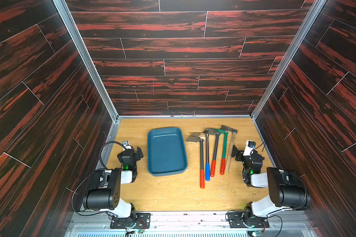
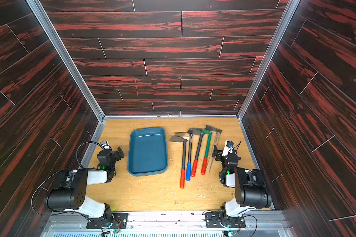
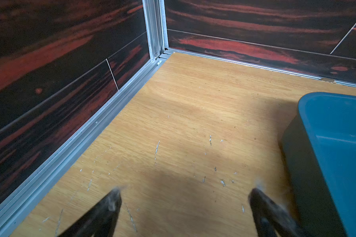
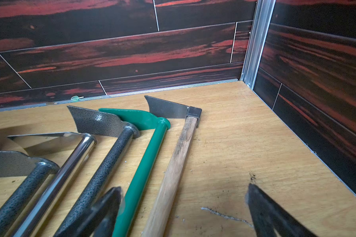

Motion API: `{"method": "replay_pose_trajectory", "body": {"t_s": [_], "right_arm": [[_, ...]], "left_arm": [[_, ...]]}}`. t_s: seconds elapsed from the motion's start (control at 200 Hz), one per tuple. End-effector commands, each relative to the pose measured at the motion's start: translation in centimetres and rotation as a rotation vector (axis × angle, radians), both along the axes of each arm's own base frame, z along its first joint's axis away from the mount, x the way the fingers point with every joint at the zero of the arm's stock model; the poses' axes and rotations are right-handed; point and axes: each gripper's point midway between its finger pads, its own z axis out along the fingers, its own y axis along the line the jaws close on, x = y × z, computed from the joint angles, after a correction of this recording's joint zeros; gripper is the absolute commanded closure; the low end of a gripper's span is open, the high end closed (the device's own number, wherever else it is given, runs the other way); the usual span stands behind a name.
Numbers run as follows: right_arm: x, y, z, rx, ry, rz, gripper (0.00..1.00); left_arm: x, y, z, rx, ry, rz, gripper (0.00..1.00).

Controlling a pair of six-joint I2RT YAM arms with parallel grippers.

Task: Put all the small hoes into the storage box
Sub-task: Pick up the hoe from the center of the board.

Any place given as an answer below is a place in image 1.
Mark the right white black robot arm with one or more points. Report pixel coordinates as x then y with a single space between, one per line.
286 190

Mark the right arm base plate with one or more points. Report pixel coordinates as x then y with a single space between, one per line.
239 219

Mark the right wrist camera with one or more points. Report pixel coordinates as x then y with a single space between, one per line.
250 147

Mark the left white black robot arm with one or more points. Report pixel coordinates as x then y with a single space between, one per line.
103 192

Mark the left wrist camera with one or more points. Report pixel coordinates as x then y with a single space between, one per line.
127 146

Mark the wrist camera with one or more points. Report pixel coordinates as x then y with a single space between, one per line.
250 147
127 146

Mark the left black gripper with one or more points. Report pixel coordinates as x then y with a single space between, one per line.
138 156

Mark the chrome hoe blue grip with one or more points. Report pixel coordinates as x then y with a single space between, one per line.
204 169

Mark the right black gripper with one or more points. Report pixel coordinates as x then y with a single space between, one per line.
240 155

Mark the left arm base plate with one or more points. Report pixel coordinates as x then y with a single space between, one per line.
138 220

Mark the teal plastic storage tray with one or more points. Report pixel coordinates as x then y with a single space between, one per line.
166 152

